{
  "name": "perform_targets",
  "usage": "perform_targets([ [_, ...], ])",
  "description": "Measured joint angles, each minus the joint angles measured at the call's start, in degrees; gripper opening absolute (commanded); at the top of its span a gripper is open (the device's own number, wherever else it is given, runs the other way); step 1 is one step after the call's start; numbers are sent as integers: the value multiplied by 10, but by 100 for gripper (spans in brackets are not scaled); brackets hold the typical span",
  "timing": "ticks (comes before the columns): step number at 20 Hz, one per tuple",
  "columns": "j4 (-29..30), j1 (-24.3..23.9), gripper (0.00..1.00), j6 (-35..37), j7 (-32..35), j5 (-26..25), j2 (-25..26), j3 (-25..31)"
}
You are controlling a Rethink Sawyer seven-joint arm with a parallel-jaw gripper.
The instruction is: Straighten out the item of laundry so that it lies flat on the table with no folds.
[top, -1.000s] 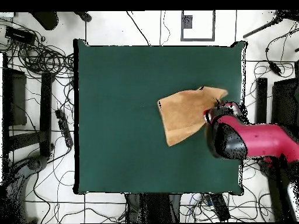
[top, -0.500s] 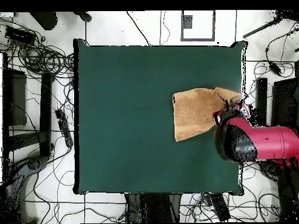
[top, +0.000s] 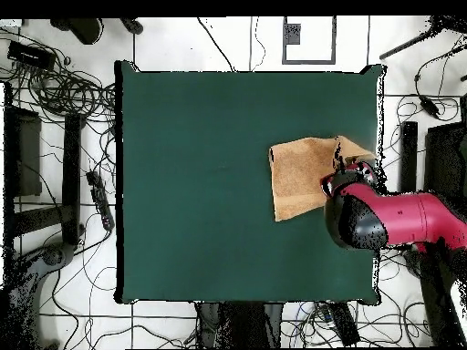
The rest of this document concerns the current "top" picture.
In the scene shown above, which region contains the orange terry towel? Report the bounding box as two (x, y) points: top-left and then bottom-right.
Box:
(268, 135), (377, 222)

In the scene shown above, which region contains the black metal stand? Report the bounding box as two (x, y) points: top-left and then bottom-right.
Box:
(3, 83), (87, 256)
(399, 119), (467, 205)

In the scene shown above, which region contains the black power adapter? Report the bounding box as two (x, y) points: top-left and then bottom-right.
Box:
(419, 95), (441, 119)

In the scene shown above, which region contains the black tripod leg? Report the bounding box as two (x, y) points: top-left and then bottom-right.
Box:
(379, 15), (467, 61)

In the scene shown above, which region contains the black power brick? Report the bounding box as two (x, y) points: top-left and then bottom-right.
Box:
(327, 301), (361, 347)

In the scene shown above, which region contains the dark green table cloth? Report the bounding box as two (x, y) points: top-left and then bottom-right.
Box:
(114, 59), (387, 306)

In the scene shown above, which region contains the black power strip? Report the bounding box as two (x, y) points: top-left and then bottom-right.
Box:
(86, 170), (116, 232)

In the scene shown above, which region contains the black chair caster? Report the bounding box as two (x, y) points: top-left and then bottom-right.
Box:
(120, 17), (145, 36)

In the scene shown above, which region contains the person's dark shoe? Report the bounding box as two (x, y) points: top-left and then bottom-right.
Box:
(49, 17), (105, 46)

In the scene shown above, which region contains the black electronics box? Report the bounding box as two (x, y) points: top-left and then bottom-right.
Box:
(6, 39), (57, 71)

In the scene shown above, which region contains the grey square floor frame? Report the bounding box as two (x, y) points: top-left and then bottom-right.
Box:
(281, 15), (337, 66)

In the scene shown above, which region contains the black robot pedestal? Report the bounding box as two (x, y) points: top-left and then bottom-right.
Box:
(195, 301), (285, 349)

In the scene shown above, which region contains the thin black cable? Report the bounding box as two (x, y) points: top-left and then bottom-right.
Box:
(196, 15), (235, 73)

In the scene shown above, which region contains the tangle of black cables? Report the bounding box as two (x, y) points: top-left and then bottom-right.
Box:
(0, 28), (117, 123)

